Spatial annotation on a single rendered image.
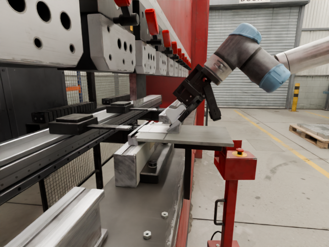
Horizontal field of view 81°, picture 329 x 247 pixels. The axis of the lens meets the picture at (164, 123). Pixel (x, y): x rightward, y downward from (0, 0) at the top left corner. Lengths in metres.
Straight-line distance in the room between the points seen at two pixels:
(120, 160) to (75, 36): 0.35
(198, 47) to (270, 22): 6.09
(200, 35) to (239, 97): 5.68
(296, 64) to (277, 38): 7.95
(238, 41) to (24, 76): 0.80
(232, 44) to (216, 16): 7.73
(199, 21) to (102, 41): 2.54
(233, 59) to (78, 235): 0.51
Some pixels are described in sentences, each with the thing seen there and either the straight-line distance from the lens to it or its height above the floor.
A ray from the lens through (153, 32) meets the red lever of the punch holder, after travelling 0.52.
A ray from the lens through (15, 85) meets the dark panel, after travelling 0.94.
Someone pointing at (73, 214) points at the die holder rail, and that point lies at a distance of 0.34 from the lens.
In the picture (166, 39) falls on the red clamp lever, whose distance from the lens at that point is 0.70.
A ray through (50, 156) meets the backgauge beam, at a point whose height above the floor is 0.94.
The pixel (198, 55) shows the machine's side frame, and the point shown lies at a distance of 2.75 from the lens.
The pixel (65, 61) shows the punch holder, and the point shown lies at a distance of 0.25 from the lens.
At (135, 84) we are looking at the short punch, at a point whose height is 1.15.
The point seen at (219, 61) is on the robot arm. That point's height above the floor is 1.21.
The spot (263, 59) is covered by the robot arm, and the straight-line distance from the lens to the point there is 0.58.
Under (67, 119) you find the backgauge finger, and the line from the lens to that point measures 0.70.
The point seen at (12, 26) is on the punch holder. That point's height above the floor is 1.20.
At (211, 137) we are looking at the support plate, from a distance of 0.56.
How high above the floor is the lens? 1.16
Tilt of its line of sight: 13 degrees down
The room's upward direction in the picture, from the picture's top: straight up
